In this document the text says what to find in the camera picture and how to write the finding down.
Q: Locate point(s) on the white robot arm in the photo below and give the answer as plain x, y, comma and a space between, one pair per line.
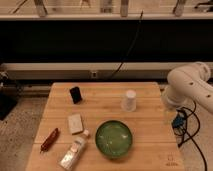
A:
189, 81

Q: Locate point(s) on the black eraser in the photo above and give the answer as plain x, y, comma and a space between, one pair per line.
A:
75, 94

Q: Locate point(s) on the white rectangular block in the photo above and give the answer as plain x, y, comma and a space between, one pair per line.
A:
75, 123

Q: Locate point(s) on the green bowl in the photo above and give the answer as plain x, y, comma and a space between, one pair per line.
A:
113, 139

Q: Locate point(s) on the blue connector box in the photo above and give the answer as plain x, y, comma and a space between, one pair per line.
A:
178, 121

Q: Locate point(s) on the red pen tool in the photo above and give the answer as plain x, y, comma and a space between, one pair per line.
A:
50, 140

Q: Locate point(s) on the black object at left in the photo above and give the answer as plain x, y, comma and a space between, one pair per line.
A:
7, 103

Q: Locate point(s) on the wall outlet plate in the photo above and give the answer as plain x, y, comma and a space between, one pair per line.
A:
94, 74

